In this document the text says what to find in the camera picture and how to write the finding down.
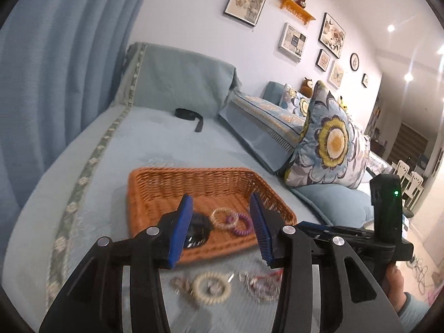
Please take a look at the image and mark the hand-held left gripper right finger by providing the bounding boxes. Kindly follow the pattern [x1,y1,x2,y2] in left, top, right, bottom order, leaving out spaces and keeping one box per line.
[250,192,405,333]

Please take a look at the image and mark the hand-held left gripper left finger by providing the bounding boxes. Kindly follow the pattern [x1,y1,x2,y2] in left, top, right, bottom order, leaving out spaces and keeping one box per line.
[39,194,194,333]

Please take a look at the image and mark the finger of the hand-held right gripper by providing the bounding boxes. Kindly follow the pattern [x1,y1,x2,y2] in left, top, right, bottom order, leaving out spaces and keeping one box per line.
[297,221,334,241]

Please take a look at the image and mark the orange wicker basket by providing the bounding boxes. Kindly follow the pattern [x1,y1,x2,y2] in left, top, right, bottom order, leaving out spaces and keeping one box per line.
[128,167,298,264]

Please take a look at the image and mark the gold hair clip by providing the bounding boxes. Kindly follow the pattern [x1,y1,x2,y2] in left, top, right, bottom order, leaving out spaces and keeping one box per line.
[170,276,193,297]

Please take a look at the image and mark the red string bracelet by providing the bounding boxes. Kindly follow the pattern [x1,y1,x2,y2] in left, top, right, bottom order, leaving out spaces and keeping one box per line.
[244,271,284,303]

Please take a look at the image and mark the cream bead bracelet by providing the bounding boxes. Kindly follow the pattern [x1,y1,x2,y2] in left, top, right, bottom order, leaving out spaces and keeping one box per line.
[191,272,231,302]

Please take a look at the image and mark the person's right hand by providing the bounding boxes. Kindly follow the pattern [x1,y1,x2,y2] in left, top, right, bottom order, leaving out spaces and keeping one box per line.
[384,263,406,314]

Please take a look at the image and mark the plain teal cushion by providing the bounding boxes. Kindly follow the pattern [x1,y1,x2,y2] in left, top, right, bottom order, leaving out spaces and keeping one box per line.
[291,182,377,227]

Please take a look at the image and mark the white chair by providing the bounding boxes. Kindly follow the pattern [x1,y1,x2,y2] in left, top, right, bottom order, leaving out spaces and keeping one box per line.
[395,160,410,188]
[404,171,425,209]

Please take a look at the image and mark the large floral pillow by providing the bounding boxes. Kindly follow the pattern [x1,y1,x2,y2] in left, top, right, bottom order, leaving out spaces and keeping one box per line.
[284,80,372,190]

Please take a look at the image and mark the striped patterned cushion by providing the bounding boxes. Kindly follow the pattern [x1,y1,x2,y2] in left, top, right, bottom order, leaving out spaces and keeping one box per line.
[218,88,310,175]

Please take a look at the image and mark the small floral pillow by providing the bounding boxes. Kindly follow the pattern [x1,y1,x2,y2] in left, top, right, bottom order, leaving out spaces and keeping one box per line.
[279,83,311,117]

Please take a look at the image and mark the brown owl plush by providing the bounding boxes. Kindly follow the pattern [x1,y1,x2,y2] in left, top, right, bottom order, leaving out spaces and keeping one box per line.
[300,77,315,98]

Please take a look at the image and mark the white framed butterfly picture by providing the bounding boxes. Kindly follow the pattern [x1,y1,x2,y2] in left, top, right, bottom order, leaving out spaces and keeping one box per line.
[327,60,345,89]

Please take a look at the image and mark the small beige framed picture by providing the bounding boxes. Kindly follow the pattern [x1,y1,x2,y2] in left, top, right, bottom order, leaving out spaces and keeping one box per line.
[315,49,331,73]

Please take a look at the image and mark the floral black framed picture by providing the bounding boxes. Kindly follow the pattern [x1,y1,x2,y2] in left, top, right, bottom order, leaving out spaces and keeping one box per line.
[318,12,347,59]

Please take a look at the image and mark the white framed collage picture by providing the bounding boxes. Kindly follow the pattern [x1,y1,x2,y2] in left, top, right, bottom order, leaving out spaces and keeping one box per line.
[278,22,308,62]

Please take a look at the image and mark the blue curtain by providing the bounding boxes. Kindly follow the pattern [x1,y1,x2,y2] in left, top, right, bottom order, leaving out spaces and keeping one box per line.
[0,0,159,274]

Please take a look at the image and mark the large butterfly framed picture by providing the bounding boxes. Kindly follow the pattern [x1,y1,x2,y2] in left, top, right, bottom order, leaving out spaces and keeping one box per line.
[223,0,270,27]

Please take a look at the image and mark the purple spiral hair tie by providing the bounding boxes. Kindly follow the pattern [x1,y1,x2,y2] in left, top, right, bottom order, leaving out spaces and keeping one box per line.
[225,213,254,237]

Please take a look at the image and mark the clear bead bracelet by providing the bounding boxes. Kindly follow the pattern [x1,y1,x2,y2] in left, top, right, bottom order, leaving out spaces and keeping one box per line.
[210,207,241,230]

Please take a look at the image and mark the floor cables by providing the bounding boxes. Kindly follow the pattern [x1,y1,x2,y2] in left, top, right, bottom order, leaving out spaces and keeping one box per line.
[405,254,431,296]

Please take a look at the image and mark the black strap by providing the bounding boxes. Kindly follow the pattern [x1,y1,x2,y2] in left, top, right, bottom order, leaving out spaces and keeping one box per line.
[174,108,205,133]

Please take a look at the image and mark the orange wall shelf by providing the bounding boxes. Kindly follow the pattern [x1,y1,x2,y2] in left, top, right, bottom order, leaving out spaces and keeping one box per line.
[278,0,317,26]

